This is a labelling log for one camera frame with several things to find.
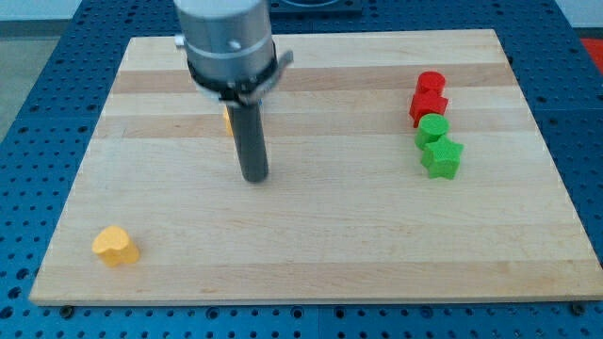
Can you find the green star block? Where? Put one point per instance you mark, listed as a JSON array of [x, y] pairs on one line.
[[442, 158]]

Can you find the red star block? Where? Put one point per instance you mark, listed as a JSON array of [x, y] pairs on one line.
[[426, 103]]

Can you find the yellow heart block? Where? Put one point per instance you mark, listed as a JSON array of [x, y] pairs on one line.
[[114, 247]]

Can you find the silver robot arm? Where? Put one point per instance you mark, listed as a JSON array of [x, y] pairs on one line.
[[230, 49]]

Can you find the yellow hexagon block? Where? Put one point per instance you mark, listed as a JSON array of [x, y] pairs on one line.
[[227, 122]]

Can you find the green cylinder block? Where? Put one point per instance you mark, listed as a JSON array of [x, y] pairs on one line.
[[430, 128]]

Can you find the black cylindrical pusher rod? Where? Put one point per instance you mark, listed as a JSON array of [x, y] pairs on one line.
[[247, 128]]

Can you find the wooden board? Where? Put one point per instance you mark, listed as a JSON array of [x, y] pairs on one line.
[[347, 214]]

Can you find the red cylinder block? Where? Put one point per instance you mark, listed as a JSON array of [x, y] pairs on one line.
[[431, 81]]

